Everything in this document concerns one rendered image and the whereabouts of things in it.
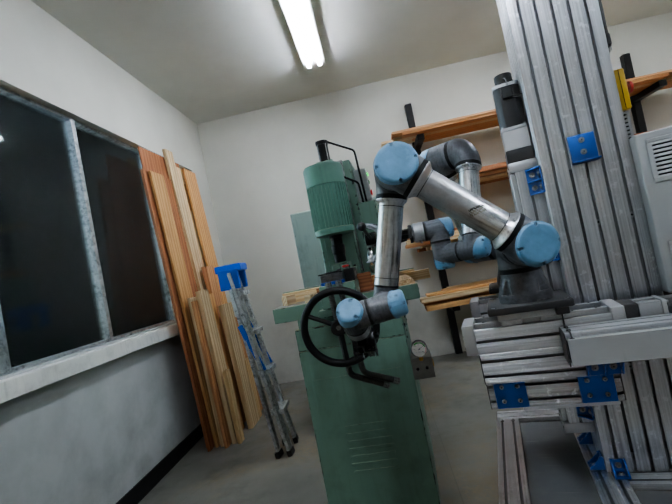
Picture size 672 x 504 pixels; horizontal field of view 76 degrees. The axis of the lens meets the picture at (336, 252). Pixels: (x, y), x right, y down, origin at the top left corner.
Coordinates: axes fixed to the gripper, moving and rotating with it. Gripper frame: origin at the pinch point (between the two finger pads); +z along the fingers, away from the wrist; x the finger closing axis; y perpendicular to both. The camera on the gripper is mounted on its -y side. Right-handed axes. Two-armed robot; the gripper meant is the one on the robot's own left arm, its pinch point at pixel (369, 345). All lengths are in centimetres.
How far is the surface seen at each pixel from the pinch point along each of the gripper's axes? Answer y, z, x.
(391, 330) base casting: -12.0, 20.9, 6.8
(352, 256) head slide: -52, 26, -5
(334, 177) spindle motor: -74, -5, -4
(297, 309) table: -25.0, 13.2, -28.9
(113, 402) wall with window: -15, 59, -146
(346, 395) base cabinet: 7.1, 32.4, -16.0
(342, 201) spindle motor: -66, 2, -3
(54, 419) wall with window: 1, 22, -143
